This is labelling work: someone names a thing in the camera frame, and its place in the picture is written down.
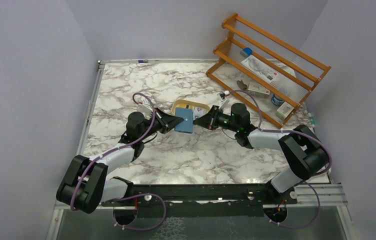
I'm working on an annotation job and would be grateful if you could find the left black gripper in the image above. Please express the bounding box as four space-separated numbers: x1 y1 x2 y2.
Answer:
139 107 184 141

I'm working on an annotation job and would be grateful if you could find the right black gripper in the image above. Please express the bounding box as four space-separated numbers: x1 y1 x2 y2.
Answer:
193 105 239 133

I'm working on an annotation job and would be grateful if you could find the blue leather card holder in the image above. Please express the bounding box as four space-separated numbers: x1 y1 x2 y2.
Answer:
174 107 194 134

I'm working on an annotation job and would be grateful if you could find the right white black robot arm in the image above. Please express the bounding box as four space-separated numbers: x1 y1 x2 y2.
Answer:
193 103 330 204

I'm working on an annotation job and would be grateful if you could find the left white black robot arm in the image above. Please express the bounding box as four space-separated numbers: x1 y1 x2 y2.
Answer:
56 108 184 214

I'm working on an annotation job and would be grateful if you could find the card in tray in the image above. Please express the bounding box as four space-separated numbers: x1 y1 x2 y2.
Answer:
192 107 208 119

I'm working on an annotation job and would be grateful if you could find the yellow oval tray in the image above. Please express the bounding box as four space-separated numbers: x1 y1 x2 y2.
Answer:
171 99 211 115

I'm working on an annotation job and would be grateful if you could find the brown small figurine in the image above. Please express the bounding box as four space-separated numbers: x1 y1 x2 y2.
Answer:
236 80 248 91

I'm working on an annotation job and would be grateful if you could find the small beige red box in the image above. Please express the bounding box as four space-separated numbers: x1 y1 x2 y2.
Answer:
246 81 270 99

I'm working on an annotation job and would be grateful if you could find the blue white can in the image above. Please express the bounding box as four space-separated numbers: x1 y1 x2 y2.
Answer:
271 94 285 107

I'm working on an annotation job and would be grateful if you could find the long white printed box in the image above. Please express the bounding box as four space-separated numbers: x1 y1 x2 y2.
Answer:
240 55 280 84

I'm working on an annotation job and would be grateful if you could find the blue grey eraser block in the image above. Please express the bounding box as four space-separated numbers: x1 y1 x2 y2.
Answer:
240 47 253 58

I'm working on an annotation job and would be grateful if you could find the orange wooden rack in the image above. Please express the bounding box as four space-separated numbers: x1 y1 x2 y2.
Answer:
206 13 331 128

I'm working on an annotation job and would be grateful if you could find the small green white box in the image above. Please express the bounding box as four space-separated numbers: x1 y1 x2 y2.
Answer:
275 102 295 120

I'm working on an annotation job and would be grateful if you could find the green marker at table edge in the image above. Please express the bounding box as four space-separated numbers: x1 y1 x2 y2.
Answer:
308 112 316 128

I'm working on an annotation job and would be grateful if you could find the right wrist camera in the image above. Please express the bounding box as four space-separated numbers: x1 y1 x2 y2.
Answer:
217 90 231 110

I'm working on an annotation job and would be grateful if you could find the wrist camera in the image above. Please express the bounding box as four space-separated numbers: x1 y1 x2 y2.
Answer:
217 90 231 110
138 99 153 117

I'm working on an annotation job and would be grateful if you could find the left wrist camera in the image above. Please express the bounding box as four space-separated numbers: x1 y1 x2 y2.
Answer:
138 99 153 117

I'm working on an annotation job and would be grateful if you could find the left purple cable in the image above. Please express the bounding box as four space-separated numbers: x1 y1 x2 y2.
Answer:
70 92 157 213

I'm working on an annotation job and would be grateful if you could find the purple cable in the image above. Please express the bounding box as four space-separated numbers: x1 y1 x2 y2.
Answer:
70 92 157 213
226 90 334 229

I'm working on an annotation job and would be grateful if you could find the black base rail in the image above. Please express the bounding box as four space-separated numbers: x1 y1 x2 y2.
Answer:
101 183 297 218

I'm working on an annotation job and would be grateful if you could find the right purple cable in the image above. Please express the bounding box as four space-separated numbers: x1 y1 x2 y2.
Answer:
226 90 334 229

